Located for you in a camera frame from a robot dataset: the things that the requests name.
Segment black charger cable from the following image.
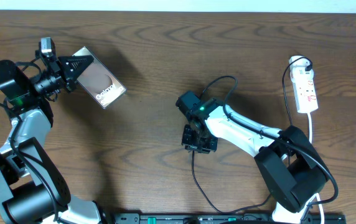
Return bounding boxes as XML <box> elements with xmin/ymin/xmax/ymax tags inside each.
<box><xmin>191</xmin><ymin>55</ymin><xmax>314</xmax><ymax>215</ymax></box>

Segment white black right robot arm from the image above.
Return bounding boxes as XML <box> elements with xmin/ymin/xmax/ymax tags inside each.
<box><xmin>176</xmin><ymin>91</ymin><xmax>338</xmax><ymax>223</ymax></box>

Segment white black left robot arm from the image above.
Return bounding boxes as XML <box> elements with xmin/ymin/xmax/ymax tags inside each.
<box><xmin>0</xmin><ymin>50</ymin><xmax>112</xmax><ymax>223</ymax></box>

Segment white power strip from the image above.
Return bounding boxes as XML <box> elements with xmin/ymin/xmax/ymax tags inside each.
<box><xmin>289</xmin><ymin>55</ymin><xmax>318</xmax><ymax>114</ymax></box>

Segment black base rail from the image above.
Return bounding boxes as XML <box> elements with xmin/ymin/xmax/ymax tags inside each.
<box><xmin>112</xmin><ymin>212</ymin><xmax>347</xmax><ymax>224</ymax></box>

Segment white power strip cord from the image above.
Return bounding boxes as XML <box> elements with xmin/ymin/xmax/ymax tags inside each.
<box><xmin>306</xmin><ymin>112</ymin><xmax>326</xmax><ymax>224</ymax></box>

